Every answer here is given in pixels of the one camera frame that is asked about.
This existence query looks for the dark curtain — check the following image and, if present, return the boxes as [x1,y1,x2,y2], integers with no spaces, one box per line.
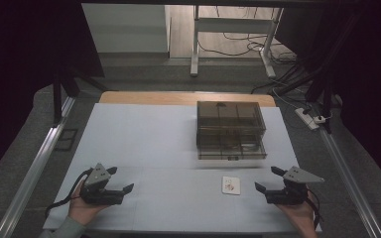
[274,0,381,196]
[0,0,106,187]

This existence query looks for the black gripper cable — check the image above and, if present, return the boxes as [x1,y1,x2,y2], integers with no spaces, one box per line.
[306,188,325,231]
[45,168,94,218]

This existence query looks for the white table mat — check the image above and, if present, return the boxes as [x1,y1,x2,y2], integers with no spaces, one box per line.
[42,102,322,234]

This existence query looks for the black floor cables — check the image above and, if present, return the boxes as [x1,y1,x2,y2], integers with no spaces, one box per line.
[196,5,316,112]

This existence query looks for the transparent brown drawer box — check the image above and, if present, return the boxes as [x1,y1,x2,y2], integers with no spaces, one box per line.
[195,100,268,162]

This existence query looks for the white playing card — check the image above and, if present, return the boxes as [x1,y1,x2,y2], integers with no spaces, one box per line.
[221,176,242,195]

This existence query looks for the aluminium rail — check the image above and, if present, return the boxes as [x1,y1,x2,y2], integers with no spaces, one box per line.
[0,96,77,238]
[319,128,381,238]

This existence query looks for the white desk frame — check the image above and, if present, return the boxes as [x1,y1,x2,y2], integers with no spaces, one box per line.
[190,4,285,79]

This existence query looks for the person's right hand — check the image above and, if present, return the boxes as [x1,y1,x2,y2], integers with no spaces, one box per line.
[275,187,318,230]

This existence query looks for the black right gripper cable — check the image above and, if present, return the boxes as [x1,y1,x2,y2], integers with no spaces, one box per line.
[306,188,325,231]

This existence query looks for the person's left hand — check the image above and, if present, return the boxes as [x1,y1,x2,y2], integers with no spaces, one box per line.
[67,182,111,226]

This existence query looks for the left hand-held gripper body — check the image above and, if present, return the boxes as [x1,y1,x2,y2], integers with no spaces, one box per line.
[79,163,125,206]

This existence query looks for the white power strip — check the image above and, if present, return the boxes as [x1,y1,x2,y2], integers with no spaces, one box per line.
[294,107,327,131]

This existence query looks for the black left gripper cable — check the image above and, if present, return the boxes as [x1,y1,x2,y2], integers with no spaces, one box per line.
[45,168,94,218]

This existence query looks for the black square frame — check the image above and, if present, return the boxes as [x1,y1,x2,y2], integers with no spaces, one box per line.
[54,128,79,153]

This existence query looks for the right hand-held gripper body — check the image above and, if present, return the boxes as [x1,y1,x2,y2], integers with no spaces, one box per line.
[265,166,325,206]

